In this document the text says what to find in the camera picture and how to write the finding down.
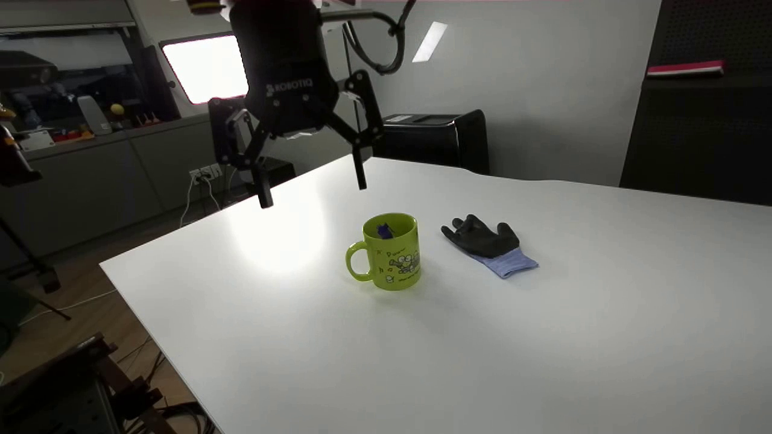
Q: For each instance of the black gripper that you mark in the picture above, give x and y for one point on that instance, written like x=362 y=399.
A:
x=286 y=64

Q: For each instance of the blue capped white marker pen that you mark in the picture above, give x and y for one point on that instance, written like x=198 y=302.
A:
x=384 y=233

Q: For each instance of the lime green mug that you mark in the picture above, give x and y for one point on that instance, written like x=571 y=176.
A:
x=398 y=267

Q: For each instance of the black computer tower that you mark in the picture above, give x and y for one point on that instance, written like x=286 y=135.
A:
x=443 y=141

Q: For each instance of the bright white screen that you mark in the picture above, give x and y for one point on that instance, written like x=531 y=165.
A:
x=205 y=69

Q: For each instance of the black glove with blue cuff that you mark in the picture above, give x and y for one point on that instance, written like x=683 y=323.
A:
x=483 y=237

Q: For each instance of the white plastic bottle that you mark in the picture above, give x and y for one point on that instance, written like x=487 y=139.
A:
x=94 y=114

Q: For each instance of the grey counter cabinet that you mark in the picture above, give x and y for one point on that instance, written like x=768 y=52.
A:
x=81 y=194

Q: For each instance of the black tripod stand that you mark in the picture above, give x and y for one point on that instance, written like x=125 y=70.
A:
x=15 y=165

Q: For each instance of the black floor equipment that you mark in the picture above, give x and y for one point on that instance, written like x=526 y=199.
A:
x=64 y=394

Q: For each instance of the pink book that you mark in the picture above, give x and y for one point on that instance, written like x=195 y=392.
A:
x=683 y=69

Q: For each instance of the tall black cabinet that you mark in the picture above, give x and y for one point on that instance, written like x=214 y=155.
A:
x=700 y=135

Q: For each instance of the white wall power outlet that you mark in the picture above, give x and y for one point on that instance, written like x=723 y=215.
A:
x=208 y=173

